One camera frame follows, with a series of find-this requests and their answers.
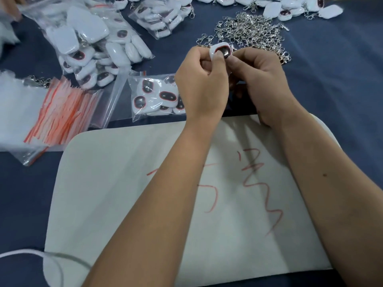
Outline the person's right hand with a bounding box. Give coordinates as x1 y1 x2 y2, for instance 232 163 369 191
229 47 309 129

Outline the person's left hand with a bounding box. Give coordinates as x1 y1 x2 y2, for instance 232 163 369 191
175 46 231 125

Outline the white keychain tag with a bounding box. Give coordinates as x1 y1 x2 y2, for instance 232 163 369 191
209 42 233 61

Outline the person's left forearm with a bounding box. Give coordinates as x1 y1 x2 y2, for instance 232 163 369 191
82 118 224 287

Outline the person's right forearm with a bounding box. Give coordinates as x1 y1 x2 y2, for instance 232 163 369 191
277 100 383 287

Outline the pile of silver clasps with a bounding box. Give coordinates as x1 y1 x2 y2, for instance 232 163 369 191
196 12 291 65

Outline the small bag of white tags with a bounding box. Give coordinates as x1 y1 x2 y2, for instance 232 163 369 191
128 71 188 122

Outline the pile of loose white tags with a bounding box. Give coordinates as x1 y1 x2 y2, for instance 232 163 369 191
114 0 344 22

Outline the medium bag of white tags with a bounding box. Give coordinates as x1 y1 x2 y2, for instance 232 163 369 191
128 0 195 40

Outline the dark blue table cloth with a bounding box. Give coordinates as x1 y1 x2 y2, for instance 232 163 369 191
0 0 383 287

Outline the large bag of white tags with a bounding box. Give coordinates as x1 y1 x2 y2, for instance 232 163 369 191
18 0 155 90

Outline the white mat with red marks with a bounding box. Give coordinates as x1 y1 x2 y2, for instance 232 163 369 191
43 114 343 287

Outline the stack of red-striped zip bags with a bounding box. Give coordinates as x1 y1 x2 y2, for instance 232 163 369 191
15 75 130 166

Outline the white translucent plastic bag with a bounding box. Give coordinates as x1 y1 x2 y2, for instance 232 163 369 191
0 70 51 152

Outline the white cable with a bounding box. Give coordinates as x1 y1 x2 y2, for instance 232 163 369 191
0 249 92 287

